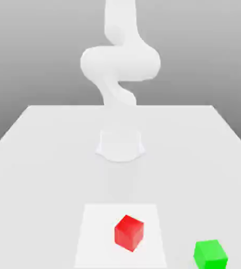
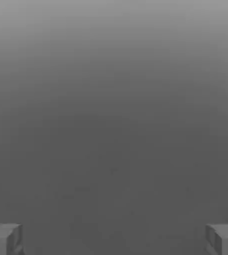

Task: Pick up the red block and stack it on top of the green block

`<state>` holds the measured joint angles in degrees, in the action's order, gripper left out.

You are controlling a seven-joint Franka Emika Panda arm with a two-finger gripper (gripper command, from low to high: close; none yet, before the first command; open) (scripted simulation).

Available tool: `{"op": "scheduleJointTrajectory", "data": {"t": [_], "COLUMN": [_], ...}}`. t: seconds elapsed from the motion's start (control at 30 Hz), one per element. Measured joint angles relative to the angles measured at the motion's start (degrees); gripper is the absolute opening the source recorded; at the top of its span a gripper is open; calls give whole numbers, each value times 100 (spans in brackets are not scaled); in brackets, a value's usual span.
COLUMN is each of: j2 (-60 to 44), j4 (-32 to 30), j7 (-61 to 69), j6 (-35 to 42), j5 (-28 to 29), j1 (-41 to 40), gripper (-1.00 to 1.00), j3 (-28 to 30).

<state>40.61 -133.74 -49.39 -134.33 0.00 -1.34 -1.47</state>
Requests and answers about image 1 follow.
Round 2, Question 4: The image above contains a small red cube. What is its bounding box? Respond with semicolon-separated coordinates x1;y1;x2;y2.
114;214;145;253

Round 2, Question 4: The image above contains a small green cube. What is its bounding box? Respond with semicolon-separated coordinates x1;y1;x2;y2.
193;239;229;269

